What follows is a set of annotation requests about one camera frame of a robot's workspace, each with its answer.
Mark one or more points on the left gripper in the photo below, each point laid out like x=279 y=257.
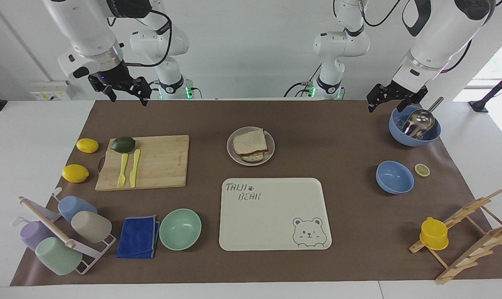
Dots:
x=408 y=92

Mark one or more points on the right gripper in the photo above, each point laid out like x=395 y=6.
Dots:
x=110 y=74

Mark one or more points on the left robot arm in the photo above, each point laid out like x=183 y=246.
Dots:
x=442 y=37

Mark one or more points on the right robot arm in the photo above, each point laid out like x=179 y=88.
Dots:
x=85 y=29

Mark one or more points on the grey round plate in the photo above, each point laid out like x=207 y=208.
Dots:
x=271 y=145

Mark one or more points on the sandwich bread slice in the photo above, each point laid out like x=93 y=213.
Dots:
x=249 y=142

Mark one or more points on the sandwich base with filling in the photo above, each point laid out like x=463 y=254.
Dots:
x=253 y=158

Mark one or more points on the metal ladle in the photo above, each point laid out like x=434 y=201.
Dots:
x=419 y=122

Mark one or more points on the large blue bowl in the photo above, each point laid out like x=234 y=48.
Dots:
x=400 y=139

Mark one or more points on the dark green avocado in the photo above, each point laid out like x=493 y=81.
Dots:
x=123 y=144

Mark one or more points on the yellow lemon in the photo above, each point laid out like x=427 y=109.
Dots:
x=87 y=145
x=75 y=173

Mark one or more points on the lemon slice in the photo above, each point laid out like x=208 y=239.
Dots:
x=422 y=170

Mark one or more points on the yellow-green plastic fork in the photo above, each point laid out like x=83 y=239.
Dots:
x=123 y=168

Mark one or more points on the yellow-green plastic knife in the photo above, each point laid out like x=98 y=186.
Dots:
x=134 y=168

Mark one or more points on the small blue bowl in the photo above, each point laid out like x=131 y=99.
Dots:
x=394 y=177

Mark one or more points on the wooden cutting board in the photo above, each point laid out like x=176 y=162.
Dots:
x=164 y=164

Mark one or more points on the blue cup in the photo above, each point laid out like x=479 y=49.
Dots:
x=74 y=206

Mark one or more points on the wooden drying rack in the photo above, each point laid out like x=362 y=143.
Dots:
x=466 y=211

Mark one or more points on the beige cup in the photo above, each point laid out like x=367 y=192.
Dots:
x=92 y=226

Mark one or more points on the yellow cup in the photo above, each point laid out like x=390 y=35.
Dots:
x=434 y=233

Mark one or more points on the blue folded cloth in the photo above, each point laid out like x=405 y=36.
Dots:
x=137 y=236

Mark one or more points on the green bowl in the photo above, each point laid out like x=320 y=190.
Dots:
x=180 y=229

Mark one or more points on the white cup rack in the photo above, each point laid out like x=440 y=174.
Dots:
x=47 y=222

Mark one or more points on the cream tray with bear print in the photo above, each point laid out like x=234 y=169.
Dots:
x=271 y=220

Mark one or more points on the purple cup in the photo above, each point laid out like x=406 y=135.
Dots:
x=32 y=234

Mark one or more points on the green cup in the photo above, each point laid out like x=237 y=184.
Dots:
x=58 y=257

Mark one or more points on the white wall socket box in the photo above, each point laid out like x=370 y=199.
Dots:
x=49 y=91

